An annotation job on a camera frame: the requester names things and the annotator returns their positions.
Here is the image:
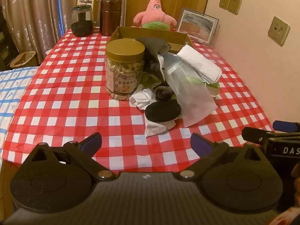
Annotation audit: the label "red checkered tablecloth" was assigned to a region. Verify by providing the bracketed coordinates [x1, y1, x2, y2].
[2, 27, 276, 171]

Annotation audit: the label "pink starfish plush toy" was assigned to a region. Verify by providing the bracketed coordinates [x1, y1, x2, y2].
[133, 0, 177, 31]

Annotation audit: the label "glass jar dark contents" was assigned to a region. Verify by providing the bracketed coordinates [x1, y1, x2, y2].
[71, 4, 94, 37]

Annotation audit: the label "cardboard box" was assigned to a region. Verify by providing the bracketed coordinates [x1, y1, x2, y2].
[110, 26, 195, 54]

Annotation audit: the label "nut jar gold lid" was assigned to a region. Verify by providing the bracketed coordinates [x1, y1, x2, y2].
[105, 39, 146, 101]

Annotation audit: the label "patterned grey curtain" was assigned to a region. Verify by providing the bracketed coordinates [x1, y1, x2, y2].
[0, 0, 104, 60]

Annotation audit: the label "white towel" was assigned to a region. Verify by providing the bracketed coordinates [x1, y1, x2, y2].
[176, 44, 223, 84]

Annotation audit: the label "brown cylindrical canister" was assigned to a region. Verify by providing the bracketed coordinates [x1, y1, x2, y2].
[100, 0, 122, 37]

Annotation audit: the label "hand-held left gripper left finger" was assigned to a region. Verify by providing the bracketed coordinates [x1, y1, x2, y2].
[30, 132, 116, 182]

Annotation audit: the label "person's right hand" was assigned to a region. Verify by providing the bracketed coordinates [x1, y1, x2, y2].
[291, 165, 300, 193]

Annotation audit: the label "pale grey cloth black trim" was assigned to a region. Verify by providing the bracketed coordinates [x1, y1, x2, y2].
[144, 118, 177, 138]

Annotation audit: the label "blue patterned bed sheet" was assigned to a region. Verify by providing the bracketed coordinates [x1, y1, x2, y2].
[0, 67, 39, 150]

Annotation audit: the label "clear acrylic picture frame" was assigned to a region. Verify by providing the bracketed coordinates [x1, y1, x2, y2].
[176, 7, 220, 46]

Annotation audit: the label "dark shelf unit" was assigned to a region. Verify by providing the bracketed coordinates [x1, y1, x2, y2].
[0, 6, 19, 72]

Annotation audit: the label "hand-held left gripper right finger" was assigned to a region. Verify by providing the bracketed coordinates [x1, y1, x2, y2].
[180, 132, 268, 181]

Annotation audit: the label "black round fuzzy pad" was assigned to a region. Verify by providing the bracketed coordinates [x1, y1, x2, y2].
[145, 101, 182, 123]

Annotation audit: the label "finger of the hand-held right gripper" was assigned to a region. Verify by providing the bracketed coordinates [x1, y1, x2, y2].
[272, 120, 300, 134]
[241, 127, 300, 146]

